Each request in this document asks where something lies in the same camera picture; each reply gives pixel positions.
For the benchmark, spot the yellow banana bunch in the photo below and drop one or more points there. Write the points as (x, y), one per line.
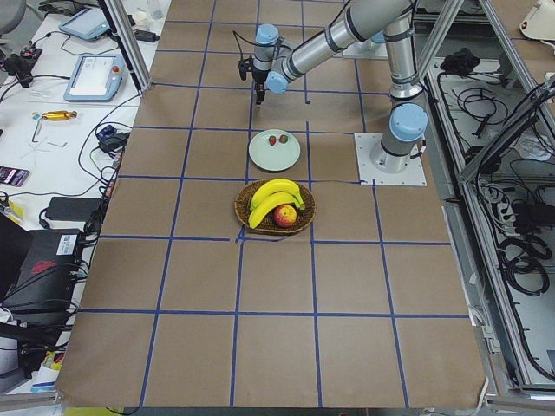
(272, 194)

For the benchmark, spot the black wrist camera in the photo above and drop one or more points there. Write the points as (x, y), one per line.
(245, 66)

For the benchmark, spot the brown wicker basket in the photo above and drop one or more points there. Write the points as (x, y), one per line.
(304, 217)

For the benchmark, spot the light green plate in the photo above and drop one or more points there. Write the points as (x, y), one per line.
(274, 158)

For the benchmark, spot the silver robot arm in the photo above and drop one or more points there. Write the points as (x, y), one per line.
(362, 29)

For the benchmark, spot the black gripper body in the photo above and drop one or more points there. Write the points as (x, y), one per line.
(259, 78)

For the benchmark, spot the near blue teach pendant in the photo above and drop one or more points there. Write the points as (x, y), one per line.
(95, 78)

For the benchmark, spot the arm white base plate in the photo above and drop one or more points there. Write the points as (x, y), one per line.
(366, 50)
(376, 167)

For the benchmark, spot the black power adapter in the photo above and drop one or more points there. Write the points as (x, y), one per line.
(71, 209)

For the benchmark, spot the aluminium frame post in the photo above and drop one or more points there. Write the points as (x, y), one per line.
(118, 22)

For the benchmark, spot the far blue teach pendant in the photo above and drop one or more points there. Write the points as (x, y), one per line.
(88, 24)

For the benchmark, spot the black computer box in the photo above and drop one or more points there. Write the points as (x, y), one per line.
(38, 267)

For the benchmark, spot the white paper cup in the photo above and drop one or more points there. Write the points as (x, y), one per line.
(142, 20)

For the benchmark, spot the red yellow apple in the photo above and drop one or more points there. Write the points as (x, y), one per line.
(285, 216)

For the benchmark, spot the blue teach pendant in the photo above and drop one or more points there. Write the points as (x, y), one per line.
(88, 24)
(95, 78)

